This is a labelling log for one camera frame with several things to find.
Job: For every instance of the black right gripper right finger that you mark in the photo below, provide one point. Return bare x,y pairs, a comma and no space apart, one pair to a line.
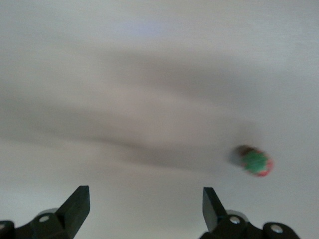
214,214

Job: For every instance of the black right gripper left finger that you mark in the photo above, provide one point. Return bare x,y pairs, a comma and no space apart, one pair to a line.
74,211

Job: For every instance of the red strawberry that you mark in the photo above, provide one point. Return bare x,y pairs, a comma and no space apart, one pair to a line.
256,161

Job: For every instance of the brown table cover sheet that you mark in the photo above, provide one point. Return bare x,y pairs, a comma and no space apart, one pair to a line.
124,74

